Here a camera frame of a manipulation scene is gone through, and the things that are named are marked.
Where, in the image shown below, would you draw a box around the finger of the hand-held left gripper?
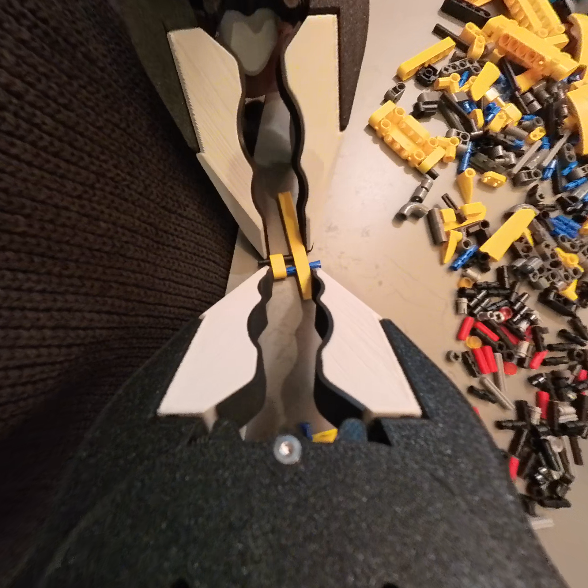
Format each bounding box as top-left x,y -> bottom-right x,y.
167,25 -> 269,258
279,15 -> 344,253

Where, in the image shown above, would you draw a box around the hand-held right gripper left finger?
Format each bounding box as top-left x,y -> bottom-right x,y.
157,266 -> 274,432

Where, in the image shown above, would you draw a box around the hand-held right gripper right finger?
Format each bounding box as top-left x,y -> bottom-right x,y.
312,269 -> 424,430

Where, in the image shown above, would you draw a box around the long yellow toy beam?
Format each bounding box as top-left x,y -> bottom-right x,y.
278,192 -> 314,300

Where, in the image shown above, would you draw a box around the pile of black red pins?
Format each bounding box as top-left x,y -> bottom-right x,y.
446,271 -> 588,515

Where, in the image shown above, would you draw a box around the pile of yellow grey bricks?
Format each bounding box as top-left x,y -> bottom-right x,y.
367,0 -> 588,299

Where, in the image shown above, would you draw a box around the person's dark knit sweater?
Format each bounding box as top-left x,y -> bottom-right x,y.
0,0 -> 239,579

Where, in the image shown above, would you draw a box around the yellow frame block with holes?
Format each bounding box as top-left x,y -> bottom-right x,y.
367,100 -> 435,167

